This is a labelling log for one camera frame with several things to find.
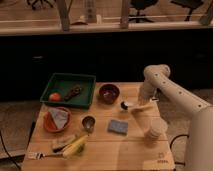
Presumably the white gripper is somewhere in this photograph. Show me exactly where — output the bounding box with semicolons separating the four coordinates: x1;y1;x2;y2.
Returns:
138;80;157;105

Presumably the white handled dish brush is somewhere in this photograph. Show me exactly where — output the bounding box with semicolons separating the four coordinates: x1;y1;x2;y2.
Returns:
120;101;151;111

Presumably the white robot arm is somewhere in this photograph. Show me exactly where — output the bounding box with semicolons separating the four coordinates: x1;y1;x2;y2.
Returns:
138;64;213;171

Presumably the white paper cup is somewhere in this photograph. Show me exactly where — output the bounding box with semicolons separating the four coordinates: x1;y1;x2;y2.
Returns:
145;118;168;141

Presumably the small metal cup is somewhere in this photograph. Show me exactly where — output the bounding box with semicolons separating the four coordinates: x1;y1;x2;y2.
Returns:
82;116;95;133

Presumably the dark red bowl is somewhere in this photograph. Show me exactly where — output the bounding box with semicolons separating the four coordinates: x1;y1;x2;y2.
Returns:
99;84;120;104

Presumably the blue sponge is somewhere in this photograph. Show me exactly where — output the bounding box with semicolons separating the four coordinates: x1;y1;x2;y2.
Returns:
108;120;128;135

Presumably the brown toy in tray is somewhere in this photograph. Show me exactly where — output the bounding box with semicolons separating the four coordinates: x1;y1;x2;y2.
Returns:
64;85;82;101

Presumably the green plastic tray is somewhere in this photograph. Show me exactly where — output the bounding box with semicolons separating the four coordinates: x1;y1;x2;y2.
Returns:
40;73;96;109

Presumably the yellow corn cob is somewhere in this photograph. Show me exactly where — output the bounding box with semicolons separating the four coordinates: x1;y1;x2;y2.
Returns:
62;135;87;158

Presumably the grey folded cloth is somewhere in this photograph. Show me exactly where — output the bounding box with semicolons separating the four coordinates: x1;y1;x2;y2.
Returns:
49;108;69;129

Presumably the orange fruit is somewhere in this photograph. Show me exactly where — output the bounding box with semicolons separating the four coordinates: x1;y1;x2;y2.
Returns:
49;93;61;102

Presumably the orange plate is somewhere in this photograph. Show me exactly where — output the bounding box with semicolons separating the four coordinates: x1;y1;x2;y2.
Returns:
43;107;71;133

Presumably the silver fork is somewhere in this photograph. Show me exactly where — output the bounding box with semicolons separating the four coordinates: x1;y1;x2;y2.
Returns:
27;151;64;160

